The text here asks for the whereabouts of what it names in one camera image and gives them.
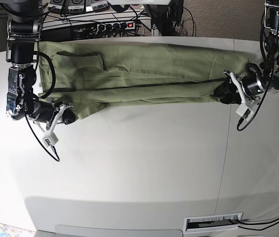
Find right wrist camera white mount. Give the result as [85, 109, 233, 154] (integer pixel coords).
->
[33, 101, 73, 147]

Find black cables at grommet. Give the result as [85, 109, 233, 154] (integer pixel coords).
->
[237, 209, 279, 232]

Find white table leg frame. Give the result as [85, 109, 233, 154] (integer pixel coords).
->
[138, 5, 160, 37]

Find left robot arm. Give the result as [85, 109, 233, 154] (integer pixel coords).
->
[213, 0, 279, 104]

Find table cable grommet slot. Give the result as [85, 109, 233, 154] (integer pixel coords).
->
[183, 212, 243, 234]

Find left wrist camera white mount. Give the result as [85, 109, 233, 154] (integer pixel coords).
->
[224, 70, 262, 122]

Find black power strip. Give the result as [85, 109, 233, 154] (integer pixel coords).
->
[93, 21, 136, 32]

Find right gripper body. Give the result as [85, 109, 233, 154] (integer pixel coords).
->
[29, 101, 54, 123]

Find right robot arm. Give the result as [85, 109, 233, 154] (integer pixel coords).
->
[0, 0, 76, 124]

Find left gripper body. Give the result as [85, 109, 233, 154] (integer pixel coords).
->
[240, 74, 267, 96]

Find green T-shirt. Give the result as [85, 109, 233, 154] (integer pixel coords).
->
[39, 41, 249, 119]

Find devices on back shelf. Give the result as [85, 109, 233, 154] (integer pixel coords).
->
[47, 0, 109, 15]

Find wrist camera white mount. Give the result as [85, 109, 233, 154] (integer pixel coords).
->
[224, 70, 262, 122]
[33, 101, 73, 147]

